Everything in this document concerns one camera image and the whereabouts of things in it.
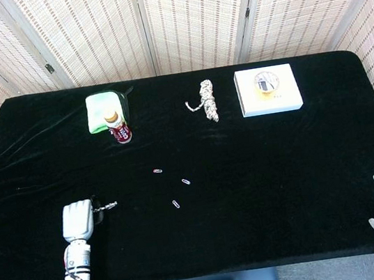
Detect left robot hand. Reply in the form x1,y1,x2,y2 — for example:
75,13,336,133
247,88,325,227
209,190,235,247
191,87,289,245
58,194,110,244

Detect small metal chain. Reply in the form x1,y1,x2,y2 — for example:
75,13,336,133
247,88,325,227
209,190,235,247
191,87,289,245
94,200,119,213

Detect red Costa coffee bottle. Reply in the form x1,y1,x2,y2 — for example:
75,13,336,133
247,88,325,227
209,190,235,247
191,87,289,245
103,107,134,148

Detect green white cloth pouch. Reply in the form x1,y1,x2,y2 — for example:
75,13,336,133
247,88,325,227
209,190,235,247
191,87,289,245
83,89,126,134

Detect black velvet tablecloth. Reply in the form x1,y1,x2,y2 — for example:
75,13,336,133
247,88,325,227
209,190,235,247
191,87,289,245
0,43,374,280

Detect white flat box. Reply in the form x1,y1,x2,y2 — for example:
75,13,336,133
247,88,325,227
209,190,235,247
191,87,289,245
233,62,305,119

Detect bundled braided rope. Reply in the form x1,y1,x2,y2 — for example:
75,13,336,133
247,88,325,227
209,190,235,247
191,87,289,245
181,78,221,127

